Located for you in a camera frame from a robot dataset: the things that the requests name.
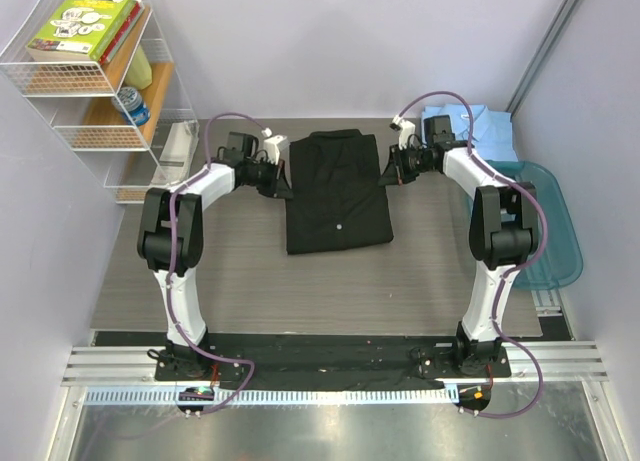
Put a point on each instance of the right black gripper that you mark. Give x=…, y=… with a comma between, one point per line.
x=398, y=157

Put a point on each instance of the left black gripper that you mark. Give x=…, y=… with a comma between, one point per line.
x=277, y=173

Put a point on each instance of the black long sleeve shirt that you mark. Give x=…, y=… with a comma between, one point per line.
x=337, y=203

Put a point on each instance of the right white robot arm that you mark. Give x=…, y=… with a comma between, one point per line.
x=503, y=232

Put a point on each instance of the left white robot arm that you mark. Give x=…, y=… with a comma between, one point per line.
x=171, y=242

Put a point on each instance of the folded light blue shirt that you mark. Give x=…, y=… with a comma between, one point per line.
x=492, y=131

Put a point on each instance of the white paper booklet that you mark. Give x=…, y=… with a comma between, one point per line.
x=177, y=154

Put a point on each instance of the blue lidded jar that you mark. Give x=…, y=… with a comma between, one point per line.
x=131, y=106

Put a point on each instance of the yellow green bottle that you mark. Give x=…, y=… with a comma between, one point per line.
x=139, y=73

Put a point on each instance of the teal plastic tray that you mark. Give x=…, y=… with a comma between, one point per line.
x=561, y=263

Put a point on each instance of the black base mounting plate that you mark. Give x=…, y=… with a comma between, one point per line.
x=324, y=362

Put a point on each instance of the red cover book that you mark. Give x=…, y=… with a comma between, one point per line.
x=122, y=33

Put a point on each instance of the green cover book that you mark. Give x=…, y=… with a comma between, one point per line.
x=79, y=30

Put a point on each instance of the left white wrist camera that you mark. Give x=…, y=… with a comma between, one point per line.
x=274, y=145

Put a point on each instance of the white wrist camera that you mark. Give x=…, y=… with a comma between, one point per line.
x=274, y=145
x=404, y=129

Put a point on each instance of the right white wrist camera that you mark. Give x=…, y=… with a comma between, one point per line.
x=404, y=129

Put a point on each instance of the white wire shelf rack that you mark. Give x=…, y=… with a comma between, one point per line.
x=74, y=99

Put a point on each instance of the grey aluminium wall post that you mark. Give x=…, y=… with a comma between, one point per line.
x=546, y=47

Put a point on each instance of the white slotted cable duct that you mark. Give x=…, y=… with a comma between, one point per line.
x=191, y=396

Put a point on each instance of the aluminium frame rail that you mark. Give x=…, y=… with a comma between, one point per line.
x=559, y=361

